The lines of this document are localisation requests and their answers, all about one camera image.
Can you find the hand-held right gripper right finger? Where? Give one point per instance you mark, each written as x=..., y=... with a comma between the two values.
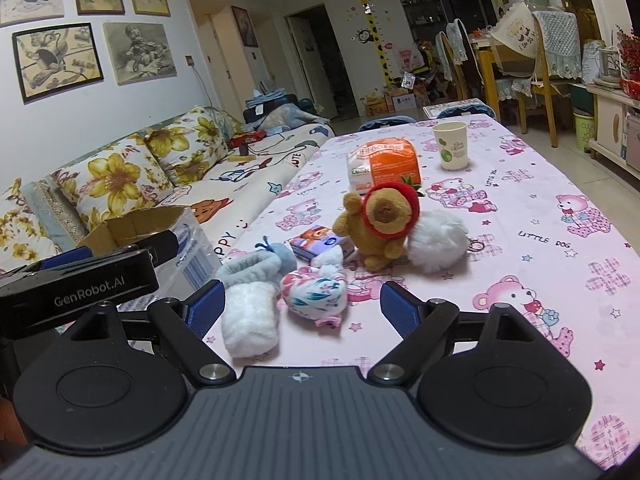
x=402, y=307

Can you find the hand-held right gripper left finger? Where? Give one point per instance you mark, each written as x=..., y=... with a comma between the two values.
x=205, y=307

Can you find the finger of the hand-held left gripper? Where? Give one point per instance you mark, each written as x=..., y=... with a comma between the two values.
x=65, y=261
x=160, y=249

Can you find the cardboard box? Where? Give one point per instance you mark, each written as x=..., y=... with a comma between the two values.
x=195, y=250

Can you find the light blue fluffy sock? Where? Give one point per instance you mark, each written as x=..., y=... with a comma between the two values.
x=250, y=310

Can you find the white fluffy pompom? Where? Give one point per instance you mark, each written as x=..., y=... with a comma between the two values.
x=437, y=242

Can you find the brown bear plush red hood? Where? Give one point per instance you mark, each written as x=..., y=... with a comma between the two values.
x=380, y=225

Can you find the white floral cloth bundle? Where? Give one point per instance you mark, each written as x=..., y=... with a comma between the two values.
x=312, y=297

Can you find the floral sofa cushion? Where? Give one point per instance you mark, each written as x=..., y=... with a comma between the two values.
x=115, y=180
x=190, y=142
x=25, y=230

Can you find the teal lace sofa cover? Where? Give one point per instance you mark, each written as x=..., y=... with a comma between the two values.
x=50, y=200

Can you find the small bear print tissue pack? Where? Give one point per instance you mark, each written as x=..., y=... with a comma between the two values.
x=320, y=241

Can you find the red box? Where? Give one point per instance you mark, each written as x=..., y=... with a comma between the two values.
x=247, y=139

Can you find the orange tissue pack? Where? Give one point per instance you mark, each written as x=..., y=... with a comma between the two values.
x=390, y=165

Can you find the white paper cup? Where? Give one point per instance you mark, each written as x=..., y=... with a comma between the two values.
x=451, y=147

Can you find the pile of folded clothes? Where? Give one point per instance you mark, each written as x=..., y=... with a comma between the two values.
x=285, y=110

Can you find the black framed cartoon picture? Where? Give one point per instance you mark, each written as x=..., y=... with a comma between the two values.
x=57, y=62

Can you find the dark framed portrait picture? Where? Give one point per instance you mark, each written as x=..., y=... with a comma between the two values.
x=244, y=27

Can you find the white plastic bag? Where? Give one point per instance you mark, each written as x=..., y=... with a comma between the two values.
x=411, y=60

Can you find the green waste bin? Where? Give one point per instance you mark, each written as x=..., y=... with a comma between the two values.
x=585, y=130

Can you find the chair with teal lace cover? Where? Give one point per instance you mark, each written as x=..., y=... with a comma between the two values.
x=455, y=55

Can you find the yellow wooden dining table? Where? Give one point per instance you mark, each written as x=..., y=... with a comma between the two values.
x=495, y=60

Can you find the giraffe growth chart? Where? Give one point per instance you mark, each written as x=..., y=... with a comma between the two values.
x=372, y=35

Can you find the cream cabinet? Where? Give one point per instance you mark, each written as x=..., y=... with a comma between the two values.
x=612, y=125

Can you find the chair with beige bib cover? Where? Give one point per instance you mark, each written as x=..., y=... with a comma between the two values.
x=530, y=45

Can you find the dark glass cabinet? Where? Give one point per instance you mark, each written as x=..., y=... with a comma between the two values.
x=425, y=15

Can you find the red berry decoration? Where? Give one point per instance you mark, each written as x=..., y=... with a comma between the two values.
x=629, y=47

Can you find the pencil sketch wall picture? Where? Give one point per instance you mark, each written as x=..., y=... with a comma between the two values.
x=140, y=52

